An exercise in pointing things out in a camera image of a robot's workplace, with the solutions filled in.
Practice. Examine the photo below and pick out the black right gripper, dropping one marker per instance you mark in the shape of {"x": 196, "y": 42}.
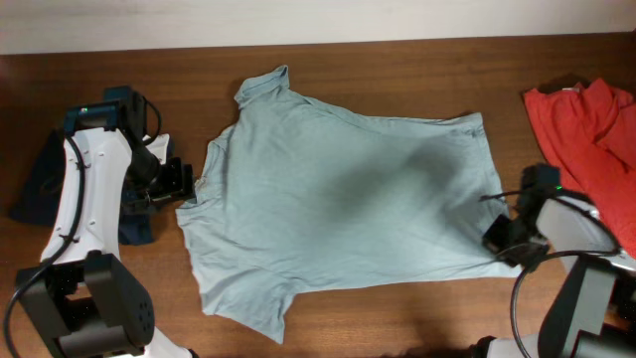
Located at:
{"x": 492, "y": 243}

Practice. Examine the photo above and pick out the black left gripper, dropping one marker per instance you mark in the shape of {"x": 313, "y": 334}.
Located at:
{"x": 181, "y": 185}

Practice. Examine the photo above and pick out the light blue t-shirt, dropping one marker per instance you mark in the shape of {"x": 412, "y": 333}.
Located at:
{"x": 300, "y": 195}

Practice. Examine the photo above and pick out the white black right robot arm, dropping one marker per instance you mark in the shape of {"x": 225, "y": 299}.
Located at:
{"x": 593, "y": 314}

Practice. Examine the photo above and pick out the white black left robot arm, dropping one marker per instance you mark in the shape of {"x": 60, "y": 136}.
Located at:
{"x": 81, "y": 299}

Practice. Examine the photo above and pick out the red garment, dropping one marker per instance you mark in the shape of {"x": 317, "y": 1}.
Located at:
{"x": 588, "y": 133}

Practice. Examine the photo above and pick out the dark navy folded garment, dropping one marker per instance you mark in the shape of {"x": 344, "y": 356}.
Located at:
{"x": 40, "y": 197}

